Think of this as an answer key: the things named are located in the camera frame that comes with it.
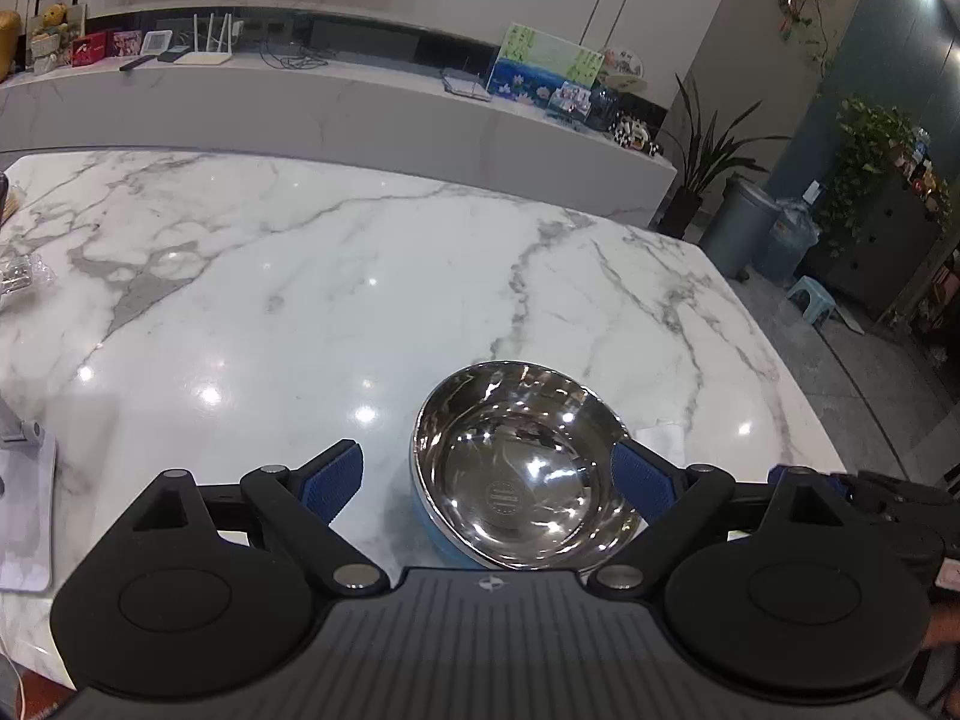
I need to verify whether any steel bowl blue outside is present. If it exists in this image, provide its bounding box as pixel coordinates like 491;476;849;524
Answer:
409;361;644;574

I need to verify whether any small green stool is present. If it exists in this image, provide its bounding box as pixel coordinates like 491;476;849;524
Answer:
786;277;836;327

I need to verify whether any grey trash bin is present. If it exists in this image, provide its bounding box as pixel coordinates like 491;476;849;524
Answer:
700;176;781;278

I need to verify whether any water bottle jug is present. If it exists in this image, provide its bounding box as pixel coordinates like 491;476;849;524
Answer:
752;199;820;286

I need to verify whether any potted long-leaf plant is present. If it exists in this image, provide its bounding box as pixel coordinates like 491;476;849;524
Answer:
656;76;791;239

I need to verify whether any clear plastic bag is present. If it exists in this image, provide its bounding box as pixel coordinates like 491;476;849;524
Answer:
0;254;55;305

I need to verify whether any white marble sideboard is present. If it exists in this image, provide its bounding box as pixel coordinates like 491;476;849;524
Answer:
2;54;677;227

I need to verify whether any green leafy plant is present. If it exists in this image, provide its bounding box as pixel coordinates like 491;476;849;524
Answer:
815;96;913;259

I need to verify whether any painted picture board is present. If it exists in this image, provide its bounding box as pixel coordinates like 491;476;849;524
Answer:
487;23;604;107

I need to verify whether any white wifi router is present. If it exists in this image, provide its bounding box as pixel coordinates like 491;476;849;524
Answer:
174;13;235;67

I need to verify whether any golden vase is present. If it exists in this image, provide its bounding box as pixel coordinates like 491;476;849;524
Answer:
0;10;21;82

